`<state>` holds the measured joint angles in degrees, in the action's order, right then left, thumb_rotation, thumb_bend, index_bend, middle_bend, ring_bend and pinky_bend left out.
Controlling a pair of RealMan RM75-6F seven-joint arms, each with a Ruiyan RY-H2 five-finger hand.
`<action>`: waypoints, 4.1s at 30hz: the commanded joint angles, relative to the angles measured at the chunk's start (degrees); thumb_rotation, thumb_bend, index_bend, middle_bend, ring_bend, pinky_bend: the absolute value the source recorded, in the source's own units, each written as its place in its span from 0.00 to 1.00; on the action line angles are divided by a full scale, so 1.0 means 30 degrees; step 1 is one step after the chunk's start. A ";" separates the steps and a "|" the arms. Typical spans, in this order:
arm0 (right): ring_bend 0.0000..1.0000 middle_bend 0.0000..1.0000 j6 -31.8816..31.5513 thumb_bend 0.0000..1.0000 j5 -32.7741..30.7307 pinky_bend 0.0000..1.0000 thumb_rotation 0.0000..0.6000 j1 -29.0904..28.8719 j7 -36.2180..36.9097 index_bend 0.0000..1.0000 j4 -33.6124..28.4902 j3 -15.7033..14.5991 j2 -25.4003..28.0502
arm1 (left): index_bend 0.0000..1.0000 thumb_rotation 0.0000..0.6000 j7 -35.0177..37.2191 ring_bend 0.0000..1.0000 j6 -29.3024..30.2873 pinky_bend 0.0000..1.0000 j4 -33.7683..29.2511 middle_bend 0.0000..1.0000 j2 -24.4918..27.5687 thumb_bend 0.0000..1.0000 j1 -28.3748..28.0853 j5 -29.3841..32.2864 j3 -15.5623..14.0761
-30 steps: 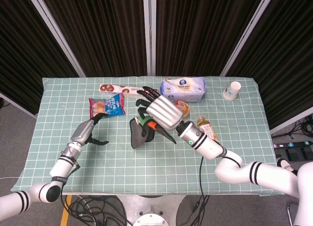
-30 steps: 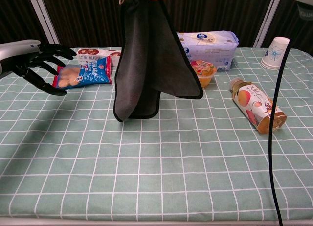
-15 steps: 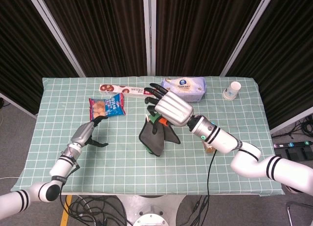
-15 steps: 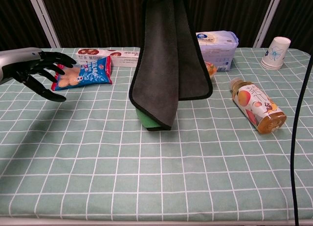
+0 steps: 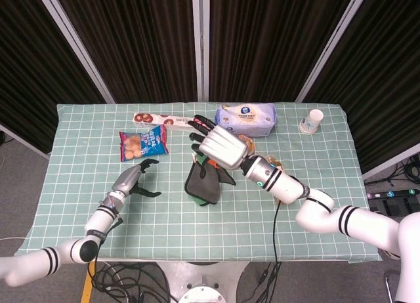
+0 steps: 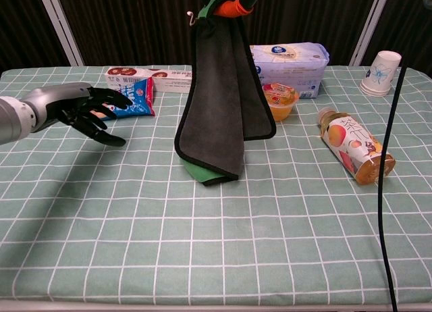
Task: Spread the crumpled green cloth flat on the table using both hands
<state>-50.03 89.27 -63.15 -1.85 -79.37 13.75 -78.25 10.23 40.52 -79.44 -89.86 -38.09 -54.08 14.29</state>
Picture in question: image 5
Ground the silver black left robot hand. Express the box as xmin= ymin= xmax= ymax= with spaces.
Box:
xmin=111 ymin=158 xmax=162 ymax=199

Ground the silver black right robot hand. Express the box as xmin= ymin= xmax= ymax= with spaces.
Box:
xmin=188 ymin=114 xmax=249 ymax=178

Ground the grey cloth with black trim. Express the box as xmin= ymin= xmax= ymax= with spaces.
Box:
xmin=184 ymin=153 xmax=237 ymax=207

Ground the round silver robot base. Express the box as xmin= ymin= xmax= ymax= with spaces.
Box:
xmin=157 ymin=262 xmax=250 ymax=303

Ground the orange jelly cup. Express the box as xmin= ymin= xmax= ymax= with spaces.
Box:
xmin=238 ymin=134 xmax=256 ymax=155

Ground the light purple tissue pack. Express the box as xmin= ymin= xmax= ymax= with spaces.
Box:
xmin=213 ymin=102 xmax=277 ymax=138

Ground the blue biscuit snack bag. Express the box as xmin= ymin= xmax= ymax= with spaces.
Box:
xmin=118 ymin=124 xmax=169 ymax=163

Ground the peach tea bottle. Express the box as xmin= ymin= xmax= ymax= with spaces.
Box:
xmin=264 ymin=154 xmax=286 ymax=206

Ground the long white cookie box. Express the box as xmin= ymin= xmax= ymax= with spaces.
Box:
xmin=132 ymin=112 xmax=198 ymax=132

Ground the green checked tablecloth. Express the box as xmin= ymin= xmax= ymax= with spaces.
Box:
xmin=16 ymin=102 xmax=383 ymax=263

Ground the white paper cup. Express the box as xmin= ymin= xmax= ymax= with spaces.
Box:
xmin=298 ymin=108 xmax=324 ymax=134

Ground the yellow floor tape strip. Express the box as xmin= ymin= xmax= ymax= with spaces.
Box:
xmin=80 ymin=262 xmax=98 ymax=303

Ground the dark pleated partition panel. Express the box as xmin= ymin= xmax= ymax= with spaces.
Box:
xmin=209 ymin=0 xmax=357 ymax=103
xmin=52 ymin=0 xmax=200 ymax=104
xmin=303 ymin=0 xmax=420 ymax=174
xmin=0 ymin=0 xmax=106 ymax=153

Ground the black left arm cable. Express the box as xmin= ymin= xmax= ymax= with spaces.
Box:
xmin=93 ymin=212 xmax=125 ymax=264

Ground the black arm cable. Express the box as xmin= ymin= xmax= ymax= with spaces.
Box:
xmin=273 ymin=197 xmax=282 ymax=263
xmin=93 ymin=212 xmax=125 ymax=264

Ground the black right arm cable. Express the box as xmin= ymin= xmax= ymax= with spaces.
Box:
xmin=273 ymin=197 xmax=282 ymax=263

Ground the black floor cable bundle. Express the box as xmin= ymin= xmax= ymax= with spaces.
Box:
xmin=88 ymin=262 xmax=171 ymax=303

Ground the white partition frame post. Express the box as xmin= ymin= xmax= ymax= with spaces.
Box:
xmin=34 ymin=0 xmax=116 ymax=104
xmin=192 ymin=0 xmax=211 ymax=102
xmin=295 ymin=0 xmax=377 ymax=103

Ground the white partition base rail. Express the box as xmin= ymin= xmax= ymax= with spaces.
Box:
xmin=362 ymin=151 xmax=420 ymax=181
xmin=0 ymin=124 xmax=51 ymax=160

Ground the black cable tangle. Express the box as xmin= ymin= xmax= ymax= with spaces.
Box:
xmin=370 ymin=153 xmax=420 ymax=186

